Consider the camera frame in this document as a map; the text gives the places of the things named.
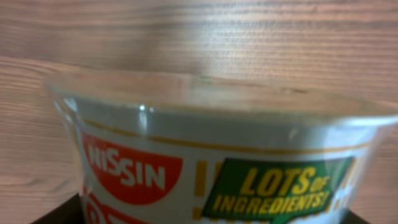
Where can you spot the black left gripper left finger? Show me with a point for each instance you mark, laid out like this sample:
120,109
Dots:
70,212

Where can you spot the instant noodle cup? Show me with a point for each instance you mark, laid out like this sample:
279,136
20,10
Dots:
177,148

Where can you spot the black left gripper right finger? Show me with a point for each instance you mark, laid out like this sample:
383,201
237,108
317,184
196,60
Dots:
352,218

